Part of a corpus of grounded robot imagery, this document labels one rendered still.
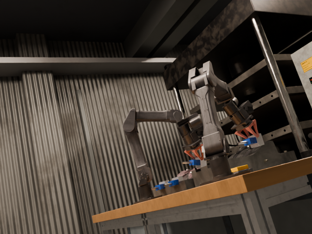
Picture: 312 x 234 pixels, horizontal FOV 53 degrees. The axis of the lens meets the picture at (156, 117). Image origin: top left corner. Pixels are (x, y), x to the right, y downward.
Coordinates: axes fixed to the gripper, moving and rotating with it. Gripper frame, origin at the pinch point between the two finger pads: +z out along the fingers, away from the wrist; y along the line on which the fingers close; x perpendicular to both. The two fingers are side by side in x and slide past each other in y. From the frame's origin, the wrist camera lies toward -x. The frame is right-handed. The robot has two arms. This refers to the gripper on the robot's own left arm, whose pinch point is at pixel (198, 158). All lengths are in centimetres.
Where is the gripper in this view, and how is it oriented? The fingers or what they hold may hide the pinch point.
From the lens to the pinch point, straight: 163.5
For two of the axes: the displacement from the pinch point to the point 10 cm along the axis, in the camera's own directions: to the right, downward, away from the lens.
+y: -4.4, 1.6, 8.8
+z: 4.6, 8.9, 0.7
